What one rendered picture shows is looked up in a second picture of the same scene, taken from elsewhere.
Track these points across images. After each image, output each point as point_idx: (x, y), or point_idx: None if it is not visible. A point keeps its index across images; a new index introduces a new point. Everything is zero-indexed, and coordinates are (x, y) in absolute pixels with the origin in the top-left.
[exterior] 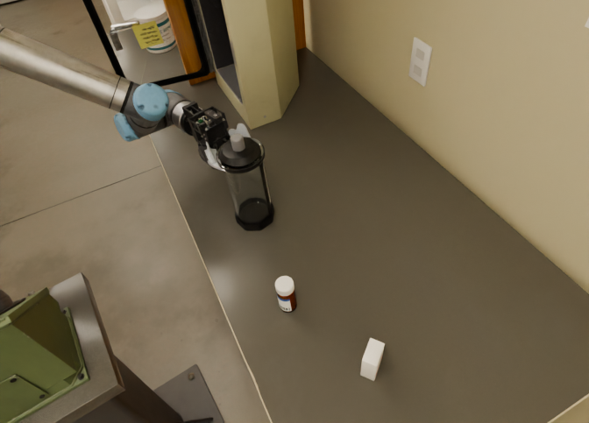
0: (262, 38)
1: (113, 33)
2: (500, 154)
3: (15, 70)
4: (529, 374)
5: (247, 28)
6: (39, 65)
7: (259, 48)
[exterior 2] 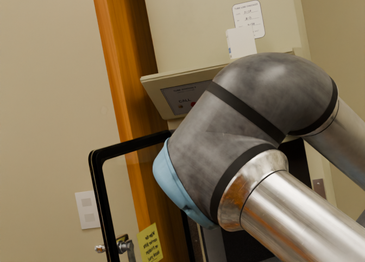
0: (329, 176)
1: (129, 242)
2: None
3: (348, 132)
4: None
5: (325, 161)
6: (363, 122)
7: (331, 189)
